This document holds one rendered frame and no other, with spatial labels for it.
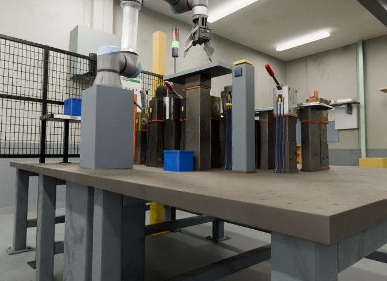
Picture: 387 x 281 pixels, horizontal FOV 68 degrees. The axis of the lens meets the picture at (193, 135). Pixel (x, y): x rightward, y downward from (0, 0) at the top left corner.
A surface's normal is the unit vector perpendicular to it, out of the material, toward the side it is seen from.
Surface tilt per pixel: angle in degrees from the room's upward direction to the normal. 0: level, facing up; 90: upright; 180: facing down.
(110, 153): 90
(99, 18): 90
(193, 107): 90
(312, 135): 90
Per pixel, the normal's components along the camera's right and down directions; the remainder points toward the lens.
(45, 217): 0.65, -0.04
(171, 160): -0.70, -0.05
